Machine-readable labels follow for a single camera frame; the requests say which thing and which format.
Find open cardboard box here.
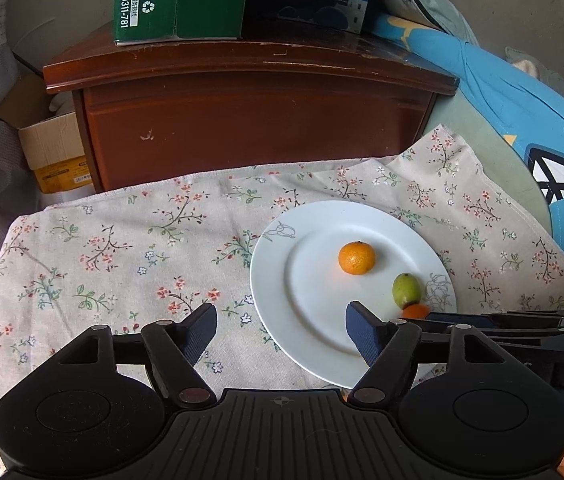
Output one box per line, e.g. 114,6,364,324
0,72,95,195

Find green jujube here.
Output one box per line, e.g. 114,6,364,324
392,273,422,310

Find wooden nightstand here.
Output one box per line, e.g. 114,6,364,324
43,27,460,194

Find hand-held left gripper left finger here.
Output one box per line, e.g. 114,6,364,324
54,302,219,409

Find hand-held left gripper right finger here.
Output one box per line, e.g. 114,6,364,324
344,301,510,407

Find white plate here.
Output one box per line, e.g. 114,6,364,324
250,200,458,390

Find pale green bed sheet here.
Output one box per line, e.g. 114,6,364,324
414,94,557,243

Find grey crumpled cloth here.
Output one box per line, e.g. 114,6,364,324
504,46,564,108

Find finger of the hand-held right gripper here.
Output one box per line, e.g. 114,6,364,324
489,328,564,357
424,309,564,333

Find green carton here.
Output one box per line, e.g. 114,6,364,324
113,0,252,47

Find blue printed blanket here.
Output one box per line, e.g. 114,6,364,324
377,14,564,281

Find floral cloth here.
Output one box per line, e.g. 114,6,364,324
0,124,564,461

